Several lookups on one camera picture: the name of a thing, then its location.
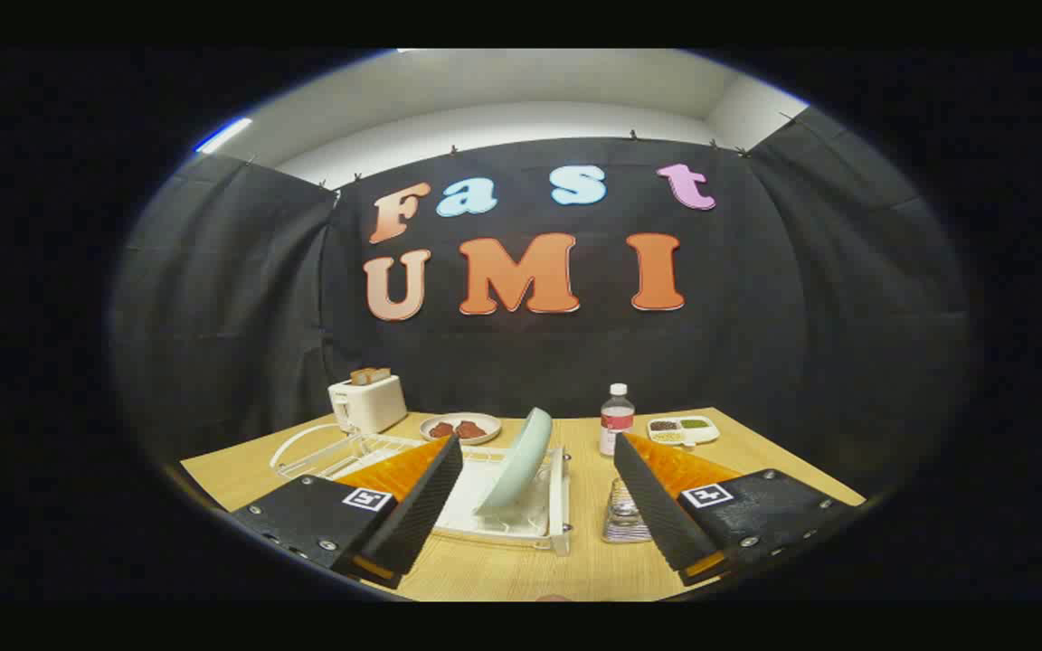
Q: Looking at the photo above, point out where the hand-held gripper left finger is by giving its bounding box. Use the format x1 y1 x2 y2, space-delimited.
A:
230 434 465 590

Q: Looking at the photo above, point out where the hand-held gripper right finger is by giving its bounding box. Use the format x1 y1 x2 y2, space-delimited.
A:
613 432 867 587

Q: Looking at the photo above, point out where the light green plate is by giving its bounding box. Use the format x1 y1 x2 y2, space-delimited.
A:
474 407 554 518

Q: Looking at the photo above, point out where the white wire dish rack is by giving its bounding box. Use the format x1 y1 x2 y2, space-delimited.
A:
270 423 573 556

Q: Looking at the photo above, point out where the white plate with meat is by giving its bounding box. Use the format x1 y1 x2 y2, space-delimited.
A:
419 412 502 446

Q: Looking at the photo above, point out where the white sectioned dish with grains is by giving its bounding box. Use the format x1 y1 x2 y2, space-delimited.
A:
647 416 720 449

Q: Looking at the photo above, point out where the clear water bottle red label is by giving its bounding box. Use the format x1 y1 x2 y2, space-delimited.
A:
599 383 636 457

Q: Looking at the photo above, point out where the white toaster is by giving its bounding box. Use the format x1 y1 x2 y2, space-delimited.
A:
327 373 408 435

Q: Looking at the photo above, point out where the black backdrop cloth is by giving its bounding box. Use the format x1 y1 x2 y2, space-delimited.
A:
109 107 974 494

